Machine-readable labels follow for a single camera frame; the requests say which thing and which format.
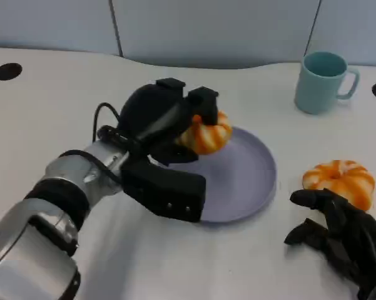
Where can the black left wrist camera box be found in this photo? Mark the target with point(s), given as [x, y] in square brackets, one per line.
[169, 193]

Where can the orange and white bread roll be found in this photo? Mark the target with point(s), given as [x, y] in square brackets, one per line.
[206, 140]
[338, 178]

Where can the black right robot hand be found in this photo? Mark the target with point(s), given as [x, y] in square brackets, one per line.
[356, 243]

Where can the pale green mug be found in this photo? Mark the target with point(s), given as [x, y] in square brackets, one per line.
[316, 93]

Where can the lilac plate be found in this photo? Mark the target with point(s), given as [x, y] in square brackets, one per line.
[237, 175]

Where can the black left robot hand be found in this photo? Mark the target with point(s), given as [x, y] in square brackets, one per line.
[147, 112]

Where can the grey-blue partition panel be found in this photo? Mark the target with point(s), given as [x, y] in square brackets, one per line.
[353, 28]
[50, 25]
[212, 31]

